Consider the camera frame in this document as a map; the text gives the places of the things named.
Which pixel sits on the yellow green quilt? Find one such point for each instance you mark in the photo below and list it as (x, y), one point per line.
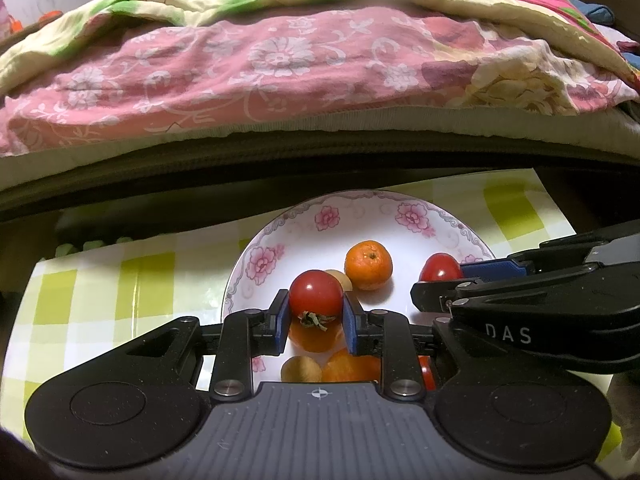
(559, 25)

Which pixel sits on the brown longan front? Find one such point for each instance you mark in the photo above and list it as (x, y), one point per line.
(301, 369)

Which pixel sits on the orange mandarin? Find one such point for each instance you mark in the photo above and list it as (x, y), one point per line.
(368, 265)
(344, 367)

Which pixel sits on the brown longan middle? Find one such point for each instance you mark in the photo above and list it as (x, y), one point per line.
(343, 279)

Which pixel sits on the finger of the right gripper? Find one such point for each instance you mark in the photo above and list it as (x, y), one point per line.
(606, 246)
(590, 289)

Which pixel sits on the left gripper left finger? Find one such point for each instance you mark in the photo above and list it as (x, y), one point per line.
(242, 337)

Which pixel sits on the large red-orange tomato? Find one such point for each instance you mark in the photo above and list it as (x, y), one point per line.
(313, 339)

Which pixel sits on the green checkered tablecloth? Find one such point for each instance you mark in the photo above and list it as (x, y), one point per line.
(79, 306)

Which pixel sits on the pink floral blanket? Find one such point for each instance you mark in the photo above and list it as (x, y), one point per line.
(278, 66)

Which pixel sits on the brown longan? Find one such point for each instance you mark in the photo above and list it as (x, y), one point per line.
(301, 369)
(343, 279)

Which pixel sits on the cherry tomato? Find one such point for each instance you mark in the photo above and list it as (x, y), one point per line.
(441, 267)
(427, 373)
(316, 299)

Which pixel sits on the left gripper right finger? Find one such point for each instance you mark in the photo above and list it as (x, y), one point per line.
(394, 340)

